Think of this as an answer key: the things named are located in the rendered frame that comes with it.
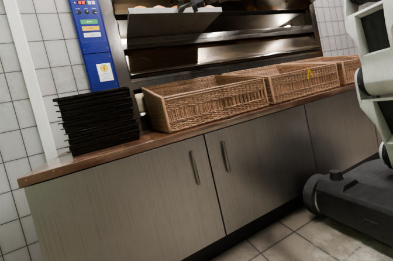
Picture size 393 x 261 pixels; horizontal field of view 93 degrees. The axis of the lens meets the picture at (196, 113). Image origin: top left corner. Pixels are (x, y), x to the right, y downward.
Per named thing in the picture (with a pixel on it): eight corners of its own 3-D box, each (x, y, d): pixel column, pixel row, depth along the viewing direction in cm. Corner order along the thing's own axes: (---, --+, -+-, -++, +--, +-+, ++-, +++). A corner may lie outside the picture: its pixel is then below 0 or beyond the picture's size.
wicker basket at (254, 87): (150, 129, 120) (140, 87, 119) (223, 110, 142) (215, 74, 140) (168, 134, 75) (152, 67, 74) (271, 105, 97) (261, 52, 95)
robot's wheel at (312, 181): (334, 195, 100) (319, 165, 96) (344, 199, 95) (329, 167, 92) (312, 222, 93) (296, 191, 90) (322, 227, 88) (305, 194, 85)
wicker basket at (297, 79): (227, 109, 143) (219, 74, 141) (282, 95, 163) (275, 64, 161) (274, 105, 97) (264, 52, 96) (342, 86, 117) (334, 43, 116)
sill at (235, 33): (121, 48, 123) (120, 42, 123) (307, 31, 189) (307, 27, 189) (121, 45, 117) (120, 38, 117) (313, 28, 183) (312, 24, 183)
